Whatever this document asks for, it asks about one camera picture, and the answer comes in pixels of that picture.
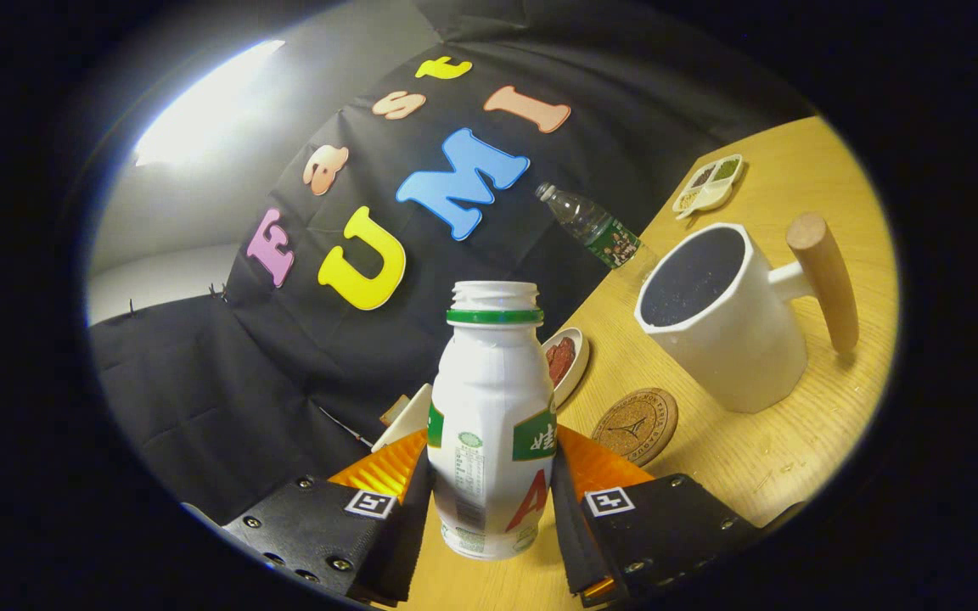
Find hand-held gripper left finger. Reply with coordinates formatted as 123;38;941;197
179;429;435;608

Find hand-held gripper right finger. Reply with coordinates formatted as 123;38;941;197
550;424;766;608

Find round cork coaster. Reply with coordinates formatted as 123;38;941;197
591;388;679;466

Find white juice bottle green label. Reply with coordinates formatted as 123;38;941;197
426;281;559;562

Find white cup with wooden handle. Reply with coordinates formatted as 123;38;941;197
633;212;861;415

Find clear plastic water bottle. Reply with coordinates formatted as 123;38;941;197
535;182;660;277

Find cream toaster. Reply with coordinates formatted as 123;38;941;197
370;383;435;453

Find plate with red food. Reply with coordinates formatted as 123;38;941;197
542;328;591;410

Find wooden table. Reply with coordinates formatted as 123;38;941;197
396;116;899;611

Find white divided dish with beans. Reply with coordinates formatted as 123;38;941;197
672;154;745;221

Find ceiling light panel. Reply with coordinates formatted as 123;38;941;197
134;38;286;168

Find thin dark cable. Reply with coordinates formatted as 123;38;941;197
319;406;375;449

